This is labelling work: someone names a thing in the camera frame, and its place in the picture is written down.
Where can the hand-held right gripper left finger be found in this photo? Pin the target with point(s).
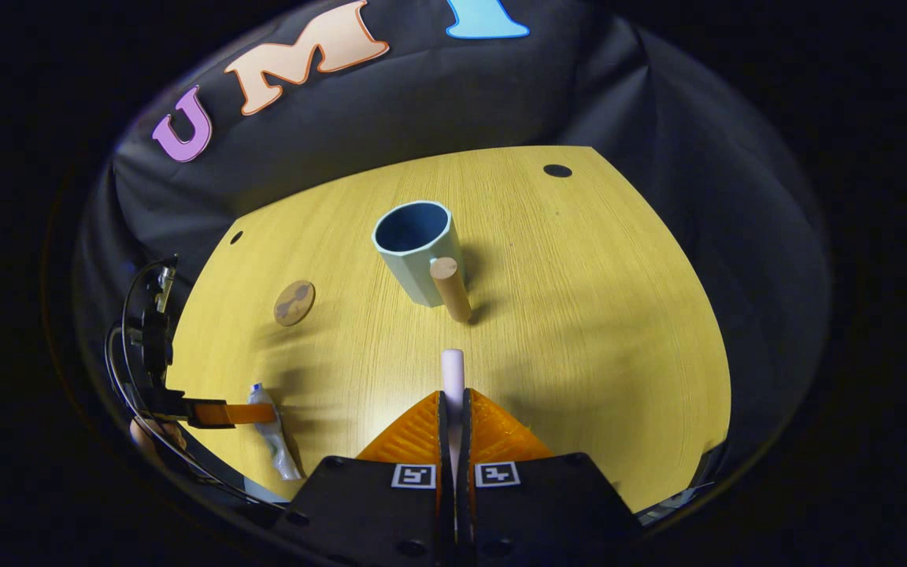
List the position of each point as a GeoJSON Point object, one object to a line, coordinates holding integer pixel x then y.
{"type": "Point", "coordinates": [375, 512]}

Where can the black backdrop cloth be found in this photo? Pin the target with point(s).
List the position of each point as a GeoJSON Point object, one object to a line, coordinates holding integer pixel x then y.
{"type": "Point", "coordinates": [438, 102]}

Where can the pale pink toothbrush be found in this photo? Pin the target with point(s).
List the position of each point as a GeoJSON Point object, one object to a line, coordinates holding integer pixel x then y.
{"type": "Point", "coordinates": [452, 370]}

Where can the round wooden coaster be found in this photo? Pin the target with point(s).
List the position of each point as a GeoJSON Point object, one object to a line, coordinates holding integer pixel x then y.
{"type": "Point", "coordinates": [294, 303]}

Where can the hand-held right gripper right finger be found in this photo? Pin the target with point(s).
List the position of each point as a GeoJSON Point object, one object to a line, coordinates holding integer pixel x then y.
{"type": "Point", "coordinates": [540, 512]}

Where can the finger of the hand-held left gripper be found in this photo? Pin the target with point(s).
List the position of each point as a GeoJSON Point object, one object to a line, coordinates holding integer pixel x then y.
{"type": "Point", "coordinates": [241, 413]}

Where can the white toothpaste tube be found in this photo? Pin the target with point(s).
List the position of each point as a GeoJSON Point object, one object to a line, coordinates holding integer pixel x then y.
{"type": "Point", "coordinates": [276, 441]}

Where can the wooden desktop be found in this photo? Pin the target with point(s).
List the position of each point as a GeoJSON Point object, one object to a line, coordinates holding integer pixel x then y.
{"type": "Point", "coordinates": [579, 315]}

